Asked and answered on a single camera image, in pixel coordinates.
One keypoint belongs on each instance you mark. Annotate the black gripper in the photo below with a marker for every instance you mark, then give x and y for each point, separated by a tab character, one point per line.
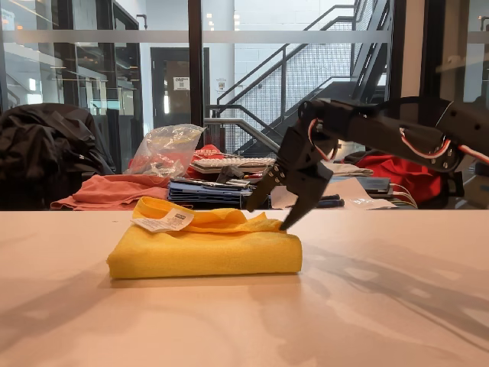
306	180

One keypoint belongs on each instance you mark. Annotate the yellow microfiber towel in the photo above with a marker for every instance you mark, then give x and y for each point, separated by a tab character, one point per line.
206	256

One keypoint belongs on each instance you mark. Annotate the small red tool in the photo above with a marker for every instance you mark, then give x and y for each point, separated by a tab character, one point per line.
252	176

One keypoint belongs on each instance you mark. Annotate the grey plastic packet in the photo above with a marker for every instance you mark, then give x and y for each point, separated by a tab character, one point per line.
229	173

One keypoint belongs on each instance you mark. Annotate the white keyboard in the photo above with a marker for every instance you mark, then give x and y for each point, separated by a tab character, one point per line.
229	163

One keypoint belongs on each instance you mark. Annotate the beige folded cloth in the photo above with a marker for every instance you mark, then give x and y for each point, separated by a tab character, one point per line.
355	170

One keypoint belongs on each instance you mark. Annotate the blue folder stack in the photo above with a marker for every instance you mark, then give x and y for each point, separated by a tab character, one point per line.
206	195

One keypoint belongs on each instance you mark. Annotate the red cloth with white letters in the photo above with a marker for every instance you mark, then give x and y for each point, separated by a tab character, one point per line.
208	151

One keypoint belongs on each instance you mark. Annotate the black metal staircase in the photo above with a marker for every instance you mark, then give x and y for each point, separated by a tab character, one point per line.
324	88

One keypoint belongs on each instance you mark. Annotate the red bag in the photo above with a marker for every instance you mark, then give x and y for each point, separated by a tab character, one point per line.
405	176

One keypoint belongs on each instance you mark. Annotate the clear plastic zip bag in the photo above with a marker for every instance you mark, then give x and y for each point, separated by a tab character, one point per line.
164	149

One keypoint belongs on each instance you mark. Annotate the dark glass door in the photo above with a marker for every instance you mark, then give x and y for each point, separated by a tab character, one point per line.
168	111

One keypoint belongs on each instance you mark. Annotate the black mesh office chair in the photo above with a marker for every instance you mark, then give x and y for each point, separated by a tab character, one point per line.
454	183

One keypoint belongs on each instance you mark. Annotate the orange shirt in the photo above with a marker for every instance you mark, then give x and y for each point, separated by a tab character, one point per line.
111	191

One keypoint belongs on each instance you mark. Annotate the black jacket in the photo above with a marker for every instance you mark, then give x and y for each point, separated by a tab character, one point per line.
38	145

